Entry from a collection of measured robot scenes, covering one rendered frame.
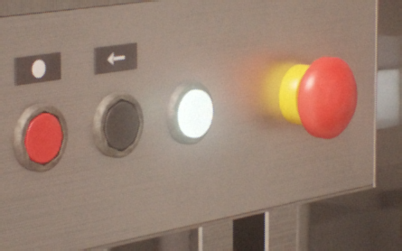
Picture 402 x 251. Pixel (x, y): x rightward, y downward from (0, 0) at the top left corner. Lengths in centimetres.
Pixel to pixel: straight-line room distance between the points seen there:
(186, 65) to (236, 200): 8
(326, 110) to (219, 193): 7
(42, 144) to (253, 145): 15
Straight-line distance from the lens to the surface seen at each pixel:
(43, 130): 91
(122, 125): 94
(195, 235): 123
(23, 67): 90
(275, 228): 128
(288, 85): 103
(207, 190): 100
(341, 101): 102
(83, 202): 94
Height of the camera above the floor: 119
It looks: 9 degrees down
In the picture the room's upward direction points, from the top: straight up
